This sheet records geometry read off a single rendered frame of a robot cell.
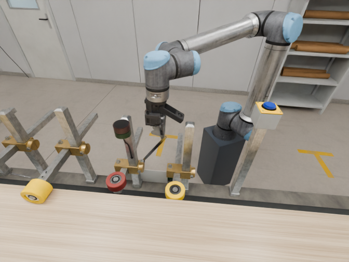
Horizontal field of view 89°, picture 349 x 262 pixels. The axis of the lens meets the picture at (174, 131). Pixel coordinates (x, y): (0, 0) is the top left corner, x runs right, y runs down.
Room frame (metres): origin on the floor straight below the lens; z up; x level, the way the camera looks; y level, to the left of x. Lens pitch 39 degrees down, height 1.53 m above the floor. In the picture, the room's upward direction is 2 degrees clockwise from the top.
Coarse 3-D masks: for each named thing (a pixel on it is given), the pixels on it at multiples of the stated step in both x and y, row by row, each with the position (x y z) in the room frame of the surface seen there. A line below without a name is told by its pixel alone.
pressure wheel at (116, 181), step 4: (116, 172) 0.48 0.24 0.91; (120, 172) 0.48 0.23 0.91; (108, 176) 0.45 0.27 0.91; (112, 176) 0.46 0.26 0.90; (116, 176) 0.46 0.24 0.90; (120, 176) 0.46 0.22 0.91; (124, 176) 0.46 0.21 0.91; (108, 180) 0.43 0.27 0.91; (112, 180) 0.44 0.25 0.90; (116, 180) 0.43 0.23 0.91; (120, 180) 0.43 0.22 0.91; (124, 180) 0.44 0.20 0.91; (108, 184) 0.42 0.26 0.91; (112, 184) 0.42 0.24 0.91; (116, 184) 0.42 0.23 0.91; (120, 184) 0.42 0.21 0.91; (124, 184) 0.43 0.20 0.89; (108, 188) 0.41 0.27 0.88; (112, 188) 0.40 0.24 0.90; (116, 188) 0.40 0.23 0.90; (120, 188) 0.41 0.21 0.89
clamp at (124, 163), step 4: (120, 160) 0.58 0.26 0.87; (124, 160) 0.58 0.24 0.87; (116, 164) 0.55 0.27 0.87; (120, 164) 0.55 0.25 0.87; (124, 164) 0.55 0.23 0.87; (128, 164) 0.55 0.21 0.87; (140, 164) 0.55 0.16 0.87; (116, 168) 0.54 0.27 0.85; (120, 168) 0.54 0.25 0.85; (128, 168) 0.54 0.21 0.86; (132, 168) 0.53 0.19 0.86; (136, 168) 0.53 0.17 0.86; (140, 168) 0.54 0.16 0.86; (128, 172) 0.54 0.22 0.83; (132, 172) 0.53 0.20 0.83; (136, 172) 0.53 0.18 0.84; (140, 172) 0.53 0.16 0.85
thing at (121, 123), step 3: (120, 120) 0.53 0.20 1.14; (123, 120) 0.53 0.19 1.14; (126, 120) 0.53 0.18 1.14; (114, 123) 0.51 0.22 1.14; (117, 123) 0.51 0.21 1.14; (120, 123) 0.51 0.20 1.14; (123, 123) 0.51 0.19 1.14; (126, 123) 0.51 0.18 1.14; (114, 126) 0.49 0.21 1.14; (117, 126) 0.49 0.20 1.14; (120, 126) 0.49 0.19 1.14; (123, 126) 0.50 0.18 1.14; (126, 126) 0.50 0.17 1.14; (129, 147) 0.53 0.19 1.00; (129, 150) 0.53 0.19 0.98
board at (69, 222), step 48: (0, 192) 0.37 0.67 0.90; (96, 192) 0.38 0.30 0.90; (0, 240) 0.21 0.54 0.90; (48, 240) 0.21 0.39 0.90; (96, 240) 0.21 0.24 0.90; (144, 240) 0.22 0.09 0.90; (192, 240) 0.22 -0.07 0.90; (240, 240) 0.23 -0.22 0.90; (288, 240) 0.23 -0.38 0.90; (336, 240) 0.23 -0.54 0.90
